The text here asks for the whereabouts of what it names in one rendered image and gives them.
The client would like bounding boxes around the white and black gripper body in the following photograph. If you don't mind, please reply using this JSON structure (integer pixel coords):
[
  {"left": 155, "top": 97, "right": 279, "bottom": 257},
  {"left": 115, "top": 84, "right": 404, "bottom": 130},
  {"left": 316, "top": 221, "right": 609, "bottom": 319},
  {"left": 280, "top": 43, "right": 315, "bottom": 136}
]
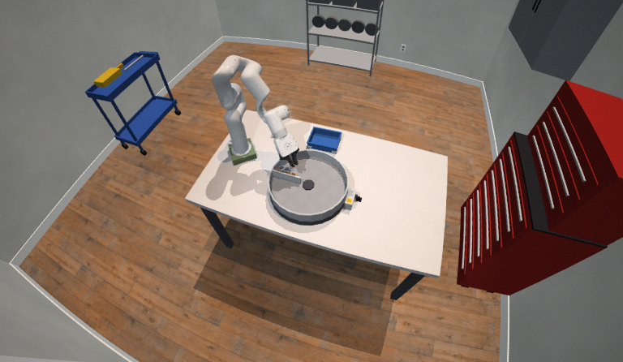
[{"left": 274, "top": 132, "right": 299, "bottom": 157}]

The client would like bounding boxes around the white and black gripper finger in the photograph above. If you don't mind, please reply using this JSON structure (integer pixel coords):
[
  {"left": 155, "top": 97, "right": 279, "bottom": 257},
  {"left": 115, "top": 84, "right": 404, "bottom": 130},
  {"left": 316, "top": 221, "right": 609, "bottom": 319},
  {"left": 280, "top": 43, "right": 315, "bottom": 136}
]
[
  {"left": 279, "top": 154, "right": 295, "bottom": 167},
  {"left": 291, "top": 149, "right": 299, "bottom": 165}
]

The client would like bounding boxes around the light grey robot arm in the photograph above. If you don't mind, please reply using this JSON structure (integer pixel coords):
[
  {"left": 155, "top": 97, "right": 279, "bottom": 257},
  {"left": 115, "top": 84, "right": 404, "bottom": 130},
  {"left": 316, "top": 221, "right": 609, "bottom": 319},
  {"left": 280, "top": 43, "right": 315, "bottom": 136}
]
[{"left": 212, "top": 55, "right": 290, "bottom": 157}]

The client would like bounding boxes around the blue crate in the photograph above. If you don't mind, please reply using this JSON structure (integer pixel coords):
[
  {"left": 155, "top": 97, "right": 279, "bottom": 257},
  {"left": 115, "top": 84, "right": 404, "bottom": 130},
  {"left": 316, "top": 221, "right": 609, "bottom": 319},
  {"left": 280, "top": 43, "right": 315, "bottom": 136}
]
[{"left": 307, "top": 127, "right": 342, "bottom": 154}]

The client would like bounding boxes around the grey round turntable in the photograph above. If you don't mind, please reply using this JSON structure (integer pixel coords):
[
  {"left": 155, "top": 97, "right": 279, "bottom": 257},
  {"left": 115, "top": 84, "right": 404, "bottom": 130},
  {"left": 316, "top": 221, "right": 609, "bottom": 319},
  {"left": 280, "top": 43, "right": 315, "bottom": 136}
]
[{"left": 268, "top": 149, "right": 362, "bottom": 226}]

